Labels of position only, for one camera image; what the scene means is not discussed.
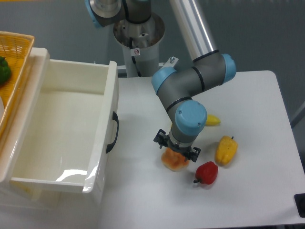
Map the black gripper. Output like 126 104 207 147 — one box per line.
153 129 201 162

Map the round orange bread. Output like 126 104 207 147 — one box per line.
161 148 189 171

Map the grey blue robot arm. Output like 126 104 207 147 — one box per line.
85 0 236 161

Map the red bell pepper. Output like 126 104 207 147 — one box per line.
193 161 218 185

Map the yellow banana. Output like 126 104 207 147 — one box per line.
205 114 221 126

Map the yellow bell pepper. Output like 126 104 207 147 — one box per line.
214 135 238 166

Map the white open drawer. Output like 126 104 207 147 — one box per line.
10 60 119 204

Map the black object at edge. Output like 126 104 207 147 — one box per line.
294 193 305 218

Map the green bell pepper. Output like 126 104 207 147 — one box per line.
0 56 11 84

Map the yellow woven basket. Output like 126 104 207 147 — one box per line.
0 31 35 135

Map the black drawer handle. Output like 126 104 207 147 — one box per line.
106 111 120 154

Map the white bracket behind table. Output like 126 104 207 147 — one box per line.
158 56 179 69

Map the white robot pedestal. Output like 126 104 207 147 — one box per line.
113 13 165 77

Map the black cable on pedestal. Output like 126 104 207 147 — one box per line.
129 37 142 77

